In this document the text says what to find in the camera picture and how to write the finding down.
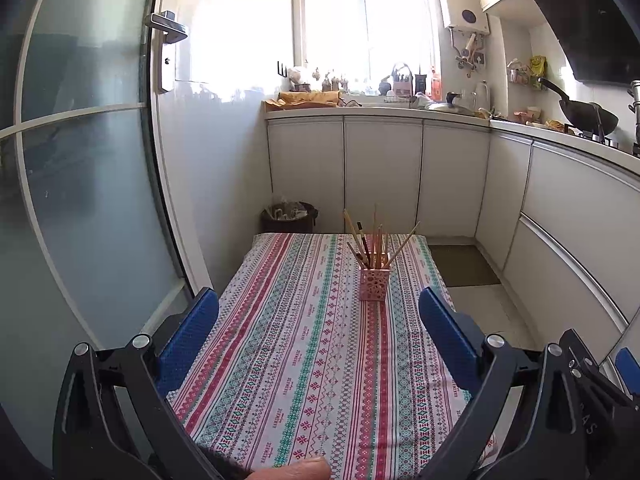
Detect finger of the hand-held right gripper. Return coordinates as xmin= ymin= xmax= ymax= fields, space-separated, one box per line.
xmin=615 ymin=347 xmax=640 ymax=397
xmin=560 ymin=330 xmax=632 ymax=401

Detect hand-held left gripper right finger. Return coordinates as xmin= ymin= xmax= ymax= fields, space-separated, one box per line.
xmin=415 ymin=287 xmax=583 ymax=480

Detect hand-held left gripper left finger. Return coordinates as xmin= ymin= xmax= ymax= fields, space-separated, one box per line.
xmin=52 ymin=286 xmax=236 ymax=480

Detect pink perforated chopstick holder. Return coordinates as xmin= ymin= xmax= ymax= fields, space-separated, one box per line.
xmin=359 ymin=267 xmax=392 ymax=302

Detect bunch of wooden chopsticks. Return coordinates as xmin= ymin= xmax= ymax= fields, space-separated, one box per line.
xmin=342 ymin=203 xmax=421 ymax=271

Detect person's left hand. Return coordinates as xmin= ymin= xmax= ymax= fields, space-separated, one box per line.
xmin=248 ymin=456 xmax=332 ymax=480

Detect brown floor mat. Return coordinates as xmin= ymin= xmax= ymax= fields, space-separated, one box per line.
xmin=427 ymin=245 xmax=501 ymax=288

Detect striped patterned tablecloth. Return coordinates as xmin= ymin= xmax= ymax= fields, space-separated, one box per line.
xmin=167 ymin=232 xmax=501 ymax=480

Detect dark trash bin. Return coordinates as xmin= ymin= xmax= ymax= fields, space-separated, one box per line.
xmin=261 ymin=201 xmax=320 ymax=234

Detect white kitchen cabinets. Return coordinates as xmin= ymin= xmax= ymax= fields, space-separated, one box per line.
xmin=266 ymin=115 xmax=640 ymax=361

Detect frosted glass door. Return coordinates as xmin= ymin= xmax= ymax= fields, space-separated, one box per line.
xmin=0 ymin=0 xmax=201 ymax=461

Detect gas stove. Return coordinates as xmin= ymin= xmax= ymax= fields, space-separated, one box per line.
xmin=580 ymin=130 xmax=640 ymax=158

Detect glass lid with black knob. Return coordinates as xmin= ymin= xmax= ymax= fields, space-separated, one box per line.
xmin=426 ymin=91 xmax=475 ymax=115

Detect black wok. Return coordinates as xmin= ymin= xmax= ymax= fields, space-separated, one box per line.
xmin=537 ymin=77 xmax=620 ymax=136

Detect steel stock pot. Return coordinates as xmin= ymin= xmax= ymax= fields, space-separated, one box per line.
xmin=629 ymin=80 xmax=640 ymax=143

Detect utensil box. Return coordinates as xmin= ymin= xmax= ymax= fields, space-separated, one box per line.
xmin=392 ymin=62 xmax=413 ymax=96

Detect yellow cloth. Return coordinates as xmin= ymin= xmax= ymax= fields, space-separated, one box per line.
xmin=265 ymin=91 xmax=342 ymax=111

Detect window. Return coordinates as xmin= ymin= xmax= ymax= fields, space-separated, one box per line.
xmin=292 ymin=0 xmax=436 ymax=96

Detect black range hood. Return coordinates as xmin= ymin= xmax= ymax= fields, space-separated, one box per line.
xmin=516 ymin=0 xmax=640 ymax=86

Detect metal wall rack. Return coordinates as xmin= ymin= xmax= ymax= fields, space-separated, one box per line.
xmin=506 ymin=56 xmax=548 ymax=91

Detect metal door handle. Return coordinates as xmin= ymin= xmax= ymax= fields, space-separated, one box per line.
xmin=145 ymin=10 xmax=188 ymax=93

